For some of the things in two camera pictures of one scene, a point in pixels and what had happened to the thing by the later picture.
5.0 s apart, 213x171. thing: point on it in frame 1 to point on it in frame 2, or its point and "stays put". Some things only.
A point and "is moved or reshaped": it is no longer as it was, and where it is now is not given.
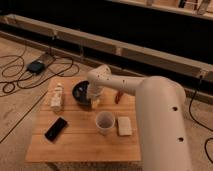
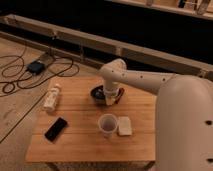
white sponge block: x=124 y=126 stays put
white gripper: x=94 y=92 to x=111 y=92
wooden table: x=71 y=133 stays put
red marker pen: x=117 y=98 stays put
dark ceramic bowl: x=79 y=92 is moved or reshaped
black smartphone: x=54 y=130 stays put
